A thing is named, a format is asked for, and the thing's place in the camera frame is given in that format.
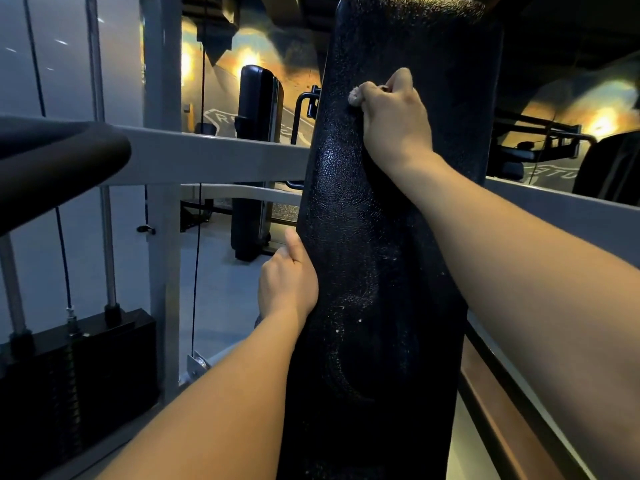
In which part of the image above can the black foam grip handle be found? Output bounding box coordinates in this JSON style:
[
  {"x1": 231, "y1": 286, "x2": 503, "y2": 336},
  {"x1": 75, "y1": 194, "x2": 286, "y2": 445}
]
[{"x1": 0, "y1": 119, "x2": 133, "y2": 238}]

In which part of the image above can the black weight plate stack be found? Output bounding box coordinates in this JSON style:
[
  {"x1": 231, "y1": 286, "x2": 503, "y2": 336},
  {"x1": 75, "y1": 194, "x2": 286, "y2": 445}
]
[{"x1": 0, "y1": 308, "x2": 160, "y2": 480}]

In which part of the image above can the grey gym machine frame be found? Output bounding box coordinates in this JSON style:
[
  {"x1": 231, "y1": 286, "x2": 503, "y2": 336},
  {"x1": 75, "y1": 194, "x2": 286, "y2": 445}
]
[{"x1": 0, "y1": 0, "x2": 640, "y2": 480}]

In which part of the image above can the person's right hand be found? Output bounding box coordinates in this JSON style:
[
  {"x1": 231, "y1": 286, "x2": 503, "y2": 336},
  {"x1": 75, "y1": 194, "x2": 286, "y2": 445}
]
[{"x1": 357, "y1": 68, "x2": 435, "y2": 178}]

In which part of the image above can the person's right forearm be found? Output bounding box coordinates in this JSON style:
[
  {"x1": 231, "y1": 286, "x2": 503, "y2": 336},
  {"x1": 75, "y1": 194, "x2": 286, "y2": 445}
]
[{"x1": 395, "y1": 149, "x2": 640, "y2": 480}]

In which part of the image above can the black padded backrest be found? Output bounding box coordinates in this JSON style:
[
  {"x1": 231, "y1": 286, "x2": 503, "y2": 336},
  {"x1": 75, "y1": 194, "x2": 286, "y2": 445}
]
[{"x1": 276, "y1": 0, "x2": 503, "y2": 480}]

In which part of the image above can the person's left forearm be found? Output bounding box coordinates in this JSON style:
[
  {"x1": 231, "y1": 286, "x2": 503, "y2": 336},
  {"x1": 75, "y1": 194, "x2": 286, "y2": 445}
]
[{"x1": 95, "y1": 309, "x2": 309, "y2": 480}]

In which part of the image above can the black pillar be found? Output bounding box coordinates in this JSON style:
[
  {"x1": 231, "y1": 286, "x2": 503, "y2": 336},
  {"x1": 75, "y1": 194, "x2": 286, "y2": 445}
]
[{"x1": 231, "y1": 64, "x2": 285, "y2": 263}]

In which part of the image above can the black seated gym machine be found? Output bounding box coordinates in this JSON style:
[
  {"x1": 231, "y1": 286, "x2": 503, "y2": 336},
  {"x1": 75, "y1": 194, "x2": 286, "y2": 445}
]
[{"x1": 179, "y1": 197, "x2": 216, "y2": 233}]

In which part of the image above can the chrome guide rod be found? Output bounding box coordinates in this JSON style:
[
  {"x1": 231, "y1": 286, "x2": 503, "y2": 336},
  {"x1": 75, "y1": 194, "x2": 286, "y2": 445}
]
[
  {"x1": 85, "y1": 0, "x2": 119, "y2": 315},
  {"x1": 0, "y1": 234, "x2": 29, "y2": 341}
]

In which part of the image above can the person's left hand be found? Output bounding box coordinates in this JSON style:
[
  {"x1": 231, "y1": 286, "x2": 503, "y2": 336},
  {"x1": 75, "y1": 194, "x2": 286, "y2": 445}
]
[{"x1": 257, "y1": 228, "x2": 319, "y2": 325}]

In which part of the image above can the black steel cable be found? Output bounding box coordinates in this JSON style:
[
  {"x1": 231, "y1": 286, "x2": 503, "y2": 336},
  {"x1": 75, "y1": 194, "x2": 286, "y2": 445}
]
[
  {"x1": 191, "y1": 0, "x2": 207, "y2": 355},
  {"x1": 22, "y1": 0, "x2": 76, "y2": 321}
]

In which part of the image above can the brown partition base rail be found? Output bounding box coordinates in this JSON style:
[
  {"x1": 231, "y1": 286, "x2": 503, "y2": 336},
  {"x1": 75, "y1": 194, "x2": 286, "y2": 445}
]
[{"x1": 459, "y1": 319, "x2": 596, "y2": 480}]

